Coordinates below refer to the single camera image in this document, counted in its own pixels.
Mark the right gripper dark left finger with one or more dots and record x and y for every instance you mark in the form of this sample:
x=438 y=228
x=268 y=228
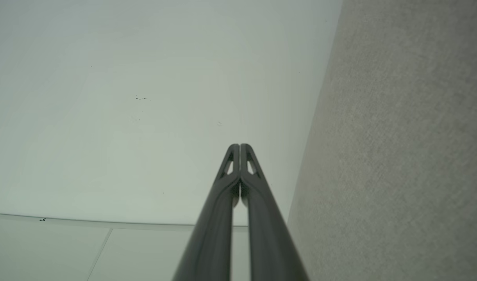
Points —
x=211 y=234

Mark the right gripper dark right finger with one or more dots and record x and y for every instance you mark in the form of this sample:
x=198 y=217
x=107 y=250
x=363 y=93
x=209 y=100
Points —
x=271 y=242

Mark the grey fabric sofa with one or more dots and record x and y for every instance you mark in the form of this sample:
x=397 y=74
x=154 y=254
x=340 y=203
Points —
x=398 y=156

